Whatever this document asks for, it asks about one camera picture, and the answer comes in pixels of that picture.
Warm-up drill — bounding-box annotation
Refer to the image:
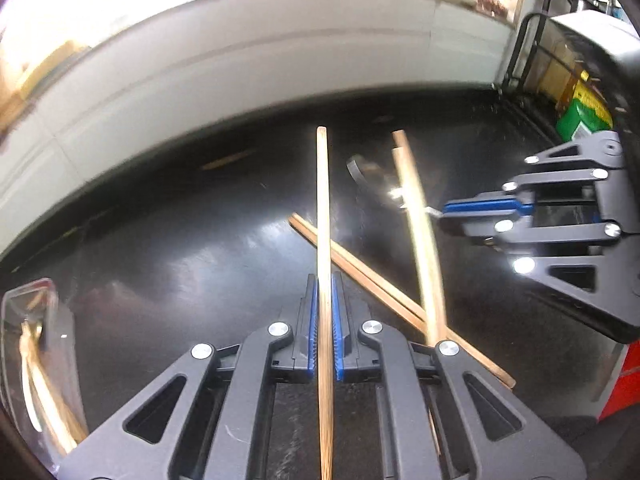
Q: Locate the clear plastic tray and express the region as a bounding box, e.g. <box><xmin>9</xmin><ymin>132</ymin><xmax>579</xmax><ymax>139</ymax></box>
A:
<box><xmin>0</xmin><ymin>277</ymin><xmax>90</xmax><ymax>463</ymax></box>

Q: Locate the red container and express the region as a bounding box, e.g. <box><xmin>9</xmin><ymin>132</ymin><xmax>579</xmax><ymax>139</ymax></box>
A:
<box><xmin>597</xmin><ymin>337</ymin><xmax>640</xmax><ymax>423</ymax></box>

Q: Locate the chili flake jar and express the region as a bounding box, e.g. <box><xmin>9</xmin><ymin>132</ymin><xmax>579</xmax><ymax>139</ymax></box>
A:
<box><xmin>472</xmin><ymin>0</ymin><xmax>526</xmax><ymax>21</ymax></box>

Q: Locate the black wire rack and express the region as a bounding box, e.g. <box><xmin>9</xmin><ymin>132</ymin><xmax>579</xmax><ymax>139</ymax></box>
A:
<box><xmin>502</xmin><ymin>0</ymin><xmax>601</xmax><ymax>93</ymax></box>

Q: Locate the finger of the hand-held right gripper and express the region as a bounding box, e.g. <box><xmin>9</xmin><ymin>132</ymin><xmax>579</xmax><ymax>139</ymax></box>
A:
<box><xmin>442</xmin><ymin>131</ymin><xmax>626</xmax><ymax>218</ymax></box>
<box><xmin>439</xmin><ymin>212</ymin><xmax>628</xmax><ymax>311</ymax></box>

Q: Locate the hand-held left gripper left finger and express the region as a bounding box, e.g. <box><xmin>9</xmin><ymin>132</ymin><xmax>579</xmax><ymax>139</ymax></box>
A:
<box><xmin>58</xmin><ymin>275</ymin><xmax>319</xmax><ymax>480</ymax></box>

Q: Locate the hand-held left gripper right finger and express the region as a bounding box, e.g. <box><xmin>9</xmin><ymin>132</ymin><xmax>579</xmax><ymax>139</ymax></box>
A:
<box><xmin>331</xmin><ymin>272</ymin><xmax>587</xmax><ymax>480</ymax></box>

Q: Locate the green box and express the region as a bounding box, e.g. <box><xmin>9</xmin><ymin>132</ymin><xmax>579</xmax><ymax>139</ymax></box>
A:
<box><xmin>555</xmin><ymin>80</ymin><xmax>613</xmax><ymax>143</ymax></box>

